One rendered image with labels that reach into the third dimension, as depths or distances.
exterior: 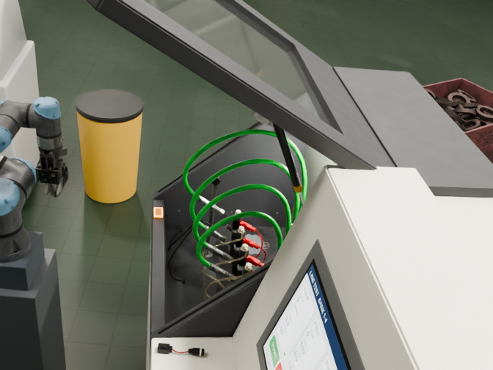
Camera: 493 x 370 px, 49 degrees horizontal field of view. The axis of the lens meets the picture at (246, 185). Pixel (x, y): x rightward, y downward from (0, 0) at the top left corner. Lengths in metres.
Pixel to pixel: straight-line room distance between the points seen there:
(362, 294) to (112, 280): 2.23
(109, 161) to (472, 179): 2.40
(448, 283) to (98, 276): 2.35
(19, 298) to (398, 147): 1.26
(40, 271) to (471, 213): 1.37
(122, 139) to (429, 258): 2.52
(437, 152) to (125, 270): 2.05
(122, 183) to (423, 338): 2.82
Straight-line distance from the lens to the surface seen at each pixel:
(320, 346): 1.09
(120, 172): 3.46
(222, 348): 1.53
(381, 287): 0.95
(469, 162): 1.52
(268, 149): 1.96
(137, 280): 3.08
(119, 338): 2.81
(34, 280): 1.97
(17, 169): 1.92
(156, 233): 1.89
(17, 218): 1.84
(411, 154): 1.47
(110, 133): 3.29
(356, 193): 1.15
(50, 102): 1.75
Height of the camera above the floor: 2.17
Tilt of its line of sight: 34 degrees down
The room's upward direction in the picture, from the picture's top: 9 degrees clockwise
